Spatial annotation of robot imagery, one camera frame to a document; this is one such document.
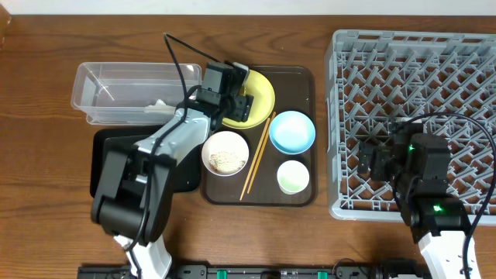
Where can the wooden chopstick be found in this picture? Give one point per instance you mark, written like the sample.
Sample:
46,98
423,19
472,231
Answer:
254,160
257,164

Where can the small white green cup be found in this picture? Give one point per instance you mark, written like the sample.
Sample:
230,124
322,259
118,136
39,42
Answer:
292,177

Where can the dark brown serving tray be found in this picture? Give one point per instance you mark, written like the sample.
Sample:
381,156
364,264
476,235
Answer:
294,89

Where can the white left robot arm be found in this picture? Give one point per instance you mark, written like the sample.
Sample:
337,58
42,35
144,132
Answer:
133,198

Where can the yellow plate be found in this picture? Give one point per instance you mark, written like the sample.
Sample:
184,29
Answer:
263,94

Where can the left wooden chopstick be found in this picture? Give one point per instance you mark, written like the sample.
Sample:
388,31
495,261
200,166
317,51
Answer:
254,160

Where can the right wooden chopstick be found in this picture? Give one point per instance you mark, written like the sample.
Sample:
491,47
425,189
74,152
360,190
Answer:
257,164

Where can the grey dishwasher rack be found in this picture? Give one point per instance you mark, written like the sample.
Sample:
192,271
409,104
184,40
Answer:
380,84

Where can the light blue bowl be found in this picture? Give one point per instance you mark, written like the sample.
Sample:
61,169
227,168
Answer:
292,132

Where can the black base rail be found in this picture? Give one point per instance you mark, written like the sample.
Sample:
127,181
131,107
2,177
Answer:
345,268

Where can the black waste tray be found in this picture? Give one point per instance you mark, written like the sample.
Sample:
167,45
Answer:
186,178

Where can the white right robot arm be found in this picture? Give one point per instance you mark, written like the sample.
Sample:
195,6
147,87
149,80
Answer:
439,224

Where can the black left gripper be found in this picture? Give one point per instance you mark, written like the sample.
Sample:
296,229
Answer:
240,107

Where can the clear plastic bin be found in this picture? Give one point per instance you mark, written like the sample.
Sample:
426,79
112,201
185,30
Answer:
116,93

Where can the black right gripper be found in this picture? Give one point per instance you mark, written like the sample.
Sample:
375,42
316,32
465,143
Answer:
379,161

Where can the white bowl with rice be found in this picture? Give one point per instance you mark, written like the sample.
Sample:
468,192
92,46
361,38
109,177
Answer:
225,153

